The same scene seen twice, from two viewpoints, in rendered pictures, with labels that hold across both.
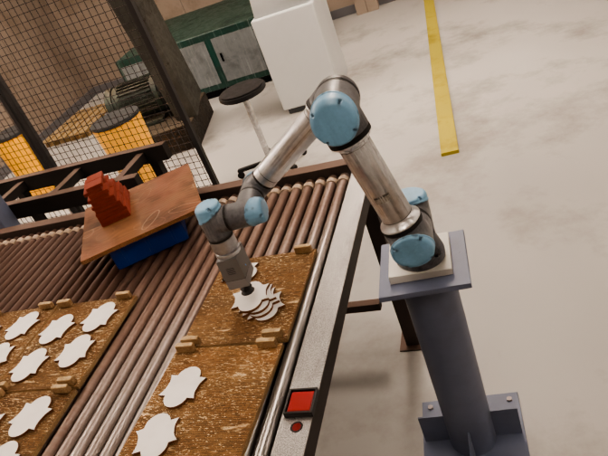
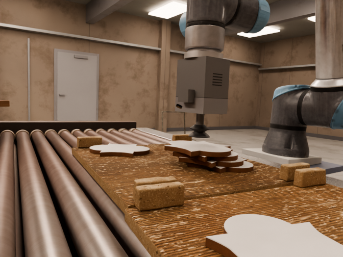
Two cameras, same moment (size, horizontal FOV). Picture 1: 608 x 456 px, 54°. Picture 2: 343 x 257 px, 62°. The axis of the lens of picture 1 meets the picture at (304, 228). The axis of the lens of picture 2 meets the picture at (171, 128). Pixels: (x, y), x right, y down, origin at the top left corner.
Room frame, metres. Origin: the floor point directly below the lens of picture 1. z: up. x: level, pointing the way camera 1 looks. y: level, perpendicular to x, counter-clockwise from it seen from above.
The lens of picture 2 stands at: (1.20, 0.71, 1.07)
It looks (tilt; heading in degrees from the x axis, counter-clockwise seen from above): 6 degrees down; 307
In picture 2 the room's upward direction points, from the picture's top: 3 degrees clockwise
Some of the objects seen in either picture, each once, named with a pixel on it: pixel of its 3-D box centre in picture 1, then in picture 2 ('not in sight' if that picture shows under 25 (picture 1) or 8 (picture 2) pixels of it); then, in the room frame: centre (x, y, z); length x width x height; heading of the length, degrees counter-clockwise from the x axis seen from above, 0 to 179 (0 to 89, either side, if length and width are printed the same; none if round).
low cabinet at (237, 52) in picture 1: (217, 46); not in sight; (7.94, 0.16, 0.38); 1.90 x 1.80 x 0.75; 70
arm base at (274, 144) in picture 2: (417, 242); (286, 138); (1.47, -0.30, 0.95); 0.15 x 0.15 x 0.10
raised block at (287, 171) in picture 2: (271, 333); (295, 171); (1.32, 0.19, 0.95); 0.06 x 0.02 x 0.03; 65
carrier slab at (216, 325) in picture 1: (252, 297); (173, 163); (1.55, 0.23, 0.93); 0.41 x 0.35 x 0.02; 155
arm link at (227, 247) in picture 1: (223, 242); (203, 42); (1.50, 0.23, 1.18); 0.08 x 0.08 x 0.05
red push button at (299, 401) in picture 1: (301, 403); not in sight; (1.06, 0.17, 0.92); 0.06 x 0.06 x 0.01; 66
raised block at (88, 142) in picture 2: not in sight; (89, 142); (1.79, 0.27, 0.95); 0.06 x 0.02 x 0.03; 65
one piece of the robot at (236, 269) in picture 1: (231, 264); (196, 82); (1.50, 0.24, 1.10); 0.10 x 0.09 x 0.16; 73
